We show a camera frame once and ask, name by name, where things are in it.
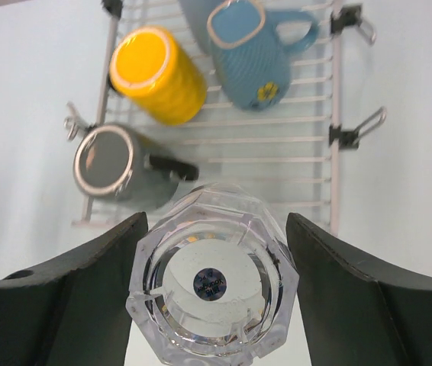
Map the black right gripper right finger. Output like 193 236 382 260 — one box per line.
286 213 432 365

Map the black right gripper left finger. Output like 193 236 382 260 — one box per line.
0 212 148 365

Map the clear octagonal glass cup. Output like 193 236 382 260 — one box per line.
126 183 299 365

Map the grey ceramic mug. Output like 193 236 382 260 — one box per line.
73 123 199 211

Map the black binder clip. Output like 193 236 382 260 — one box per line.
102 0 123 19
330 4 377 46
63 101 96 141
328 106 387 150

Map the yellow ceramic mug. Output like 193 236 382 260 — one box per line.
108 25 207 126

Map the blue ribbed flower mug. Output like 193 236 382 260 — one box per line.
207 1 319 111

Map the light blue plain cup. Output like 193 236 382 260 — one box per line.
178 0 223 46

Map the metal wire dish rack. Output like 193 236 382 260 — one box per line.
71 0 343 236

